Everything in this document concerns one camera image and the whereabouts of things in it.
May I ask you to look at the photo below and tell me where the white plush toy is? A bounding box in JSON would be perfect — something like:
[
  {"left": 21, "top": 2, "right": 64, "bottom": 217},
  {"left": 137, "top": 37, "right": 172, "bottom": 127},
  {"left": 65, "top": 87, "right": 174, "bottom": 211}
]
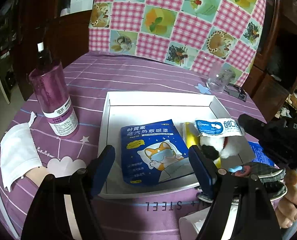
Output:
[{"left": 199, "top": 135, "right": 241, "bottom": 161}]

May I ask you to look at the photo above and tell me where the yellow printed packet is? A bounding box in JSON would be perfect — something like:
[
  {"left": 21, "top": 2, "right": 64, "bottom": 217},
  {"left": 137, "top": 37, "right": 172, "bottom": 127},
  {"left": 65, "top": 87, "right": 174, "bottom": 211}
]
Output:
[{"left": 182, "top": 122, "right": 221, "bottom": 168}]

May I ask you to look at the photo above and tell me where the white blue bandage sachet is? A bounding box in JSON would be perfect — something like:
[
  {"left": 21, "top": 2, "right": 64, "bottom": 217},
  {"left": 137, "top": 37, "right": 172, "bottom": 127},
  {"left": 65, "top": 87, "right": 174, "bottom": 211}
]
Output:
[{"left": 195, "top": 118, "right": 243, "bottom": 138}]

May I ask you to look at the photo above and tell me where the blue eye mask packet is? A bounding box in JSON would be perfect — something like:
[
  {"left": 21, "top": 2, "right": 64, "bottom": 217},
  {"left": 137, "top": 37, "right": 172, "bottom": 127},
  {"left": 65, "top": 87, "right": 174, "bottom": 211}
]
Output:
[{"left": 120, "top": 120, "right": 193, "bottom": 186}]

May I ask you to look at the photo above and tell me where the person right hand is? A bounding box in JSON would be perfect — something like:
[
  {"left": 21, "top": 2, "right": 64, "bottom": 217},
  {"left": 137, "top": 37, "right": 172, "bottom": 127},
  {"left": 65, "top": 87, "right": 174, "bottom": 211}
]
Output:
[{"left": 275, "top": 170, "right": 297, "bottom": 229}]

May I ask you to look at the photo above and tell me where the blue foil packet back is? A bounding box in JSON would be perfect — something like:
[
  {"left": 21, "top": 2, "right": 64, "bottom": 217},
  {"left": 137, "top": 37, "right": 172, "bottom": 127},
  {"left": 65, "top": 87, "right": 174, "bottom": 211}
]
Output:
[{"left": 248, "top": 141, "right": 275, "bottom": 167}]

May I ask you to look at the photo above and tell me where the grey plaid slipper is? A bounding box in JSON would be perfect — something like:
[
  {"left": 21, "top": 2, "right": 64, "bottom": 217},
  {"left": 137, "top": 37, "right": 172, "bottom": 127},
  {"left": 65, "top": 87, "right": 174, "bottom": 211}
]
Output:
[{"left": 193, "top": 162, "right": 288, "bottom": 203}]

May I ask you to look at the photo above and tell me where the dark wooden cabinet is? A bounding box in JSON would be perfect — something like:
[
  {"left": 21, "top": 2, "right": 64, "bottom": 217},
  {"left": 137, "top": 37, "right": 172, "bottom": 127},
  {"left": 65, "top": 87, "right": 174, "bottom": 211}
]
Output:
[{"left": 242, "top": 0, "right": 297, "bottom": 121}]

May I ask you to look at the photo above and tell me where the white face mask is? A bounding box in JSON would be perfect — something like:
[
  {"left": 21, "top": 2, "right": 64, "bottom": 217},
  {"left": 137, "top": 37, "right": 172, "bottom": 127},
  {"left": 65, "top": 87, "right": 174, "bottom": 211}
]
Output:
[{"left": 0, "top": 112, "right": 42, "bottom": 191}]

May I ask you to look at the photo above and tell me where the white shallow box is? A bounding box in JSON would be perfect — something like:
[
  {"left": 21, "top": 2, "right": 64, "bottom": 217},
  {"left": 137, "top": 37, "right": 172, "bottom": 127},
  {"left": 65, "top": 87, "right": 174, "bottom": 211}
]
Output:
[{"left": 99, "top": 92, "right": 229, "bottom": 199}]

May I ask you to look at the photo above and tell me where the clear drinking glass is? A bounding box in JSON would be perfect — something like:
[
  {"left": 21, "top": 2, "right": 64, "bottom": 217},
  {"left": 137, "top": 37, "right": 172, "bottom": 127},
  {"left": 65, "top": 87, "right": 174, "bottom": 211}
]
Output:
[{"left": 206, "top": 61, "right": 236, "bottom": 93}]

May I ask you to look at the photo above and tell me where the purple striped bedsheet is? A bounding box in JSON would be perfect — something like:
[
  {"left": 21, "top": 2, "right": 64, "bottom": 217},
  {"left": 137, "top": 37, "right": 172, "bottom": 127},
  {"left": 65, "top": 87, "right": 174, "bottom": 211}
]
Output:
[{"left": 0, "top": 51, "right": 287, "bottom": 240}]

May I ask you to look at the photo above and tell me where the purple spray bottle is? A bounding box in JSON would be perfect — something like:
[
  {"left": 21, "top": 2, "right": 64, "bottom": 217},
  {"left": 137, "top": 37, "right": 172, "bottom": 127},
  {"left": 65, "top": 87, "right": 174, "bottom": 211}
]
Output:
[{"left": 28, "top": 27, "right": 79, "bottom": 138}]

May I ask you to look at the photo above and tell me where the pink checkered patchwork cushion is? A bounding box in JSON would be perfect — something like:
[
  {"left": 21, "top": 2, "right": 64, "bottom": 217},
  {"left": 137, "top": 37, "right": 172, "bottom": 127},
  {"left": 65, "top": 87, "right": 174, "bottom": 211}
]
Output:
[{"left": 89, "top": 0, "right": 266, "bottom": 86}]

